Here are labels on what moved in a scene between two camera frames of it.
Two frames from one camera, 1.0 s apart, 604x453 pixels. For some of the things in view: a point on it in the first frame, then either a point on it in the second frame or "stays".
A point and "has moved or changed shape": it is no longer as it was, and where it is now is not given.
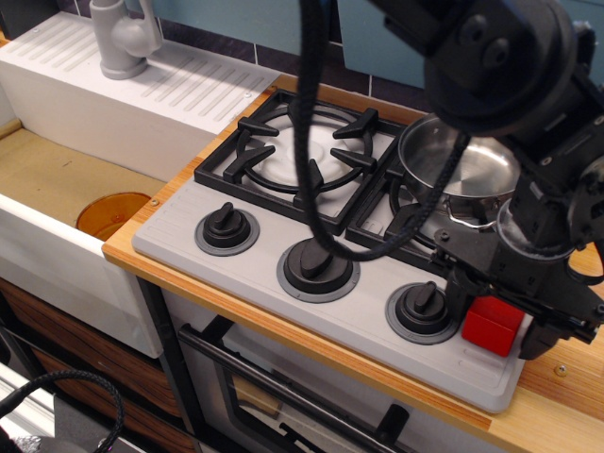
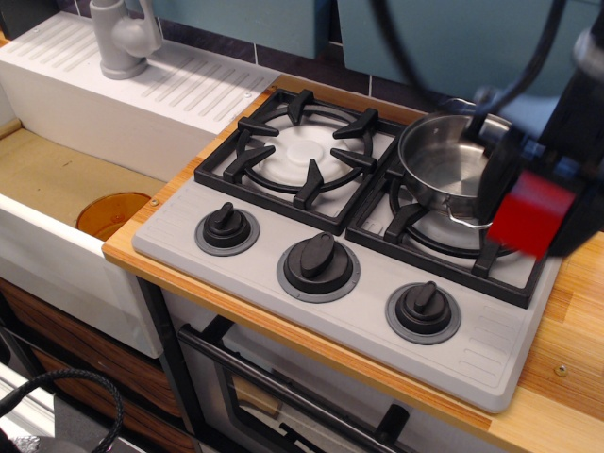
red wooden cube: (490, 324) has moved or changed shape
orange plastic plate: (104, 215) stays
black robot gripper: (555, 300) → (572, 147)
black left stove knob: (226, 231) stays
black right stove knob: (419, 312) stays
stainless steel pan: (486, 173) stays
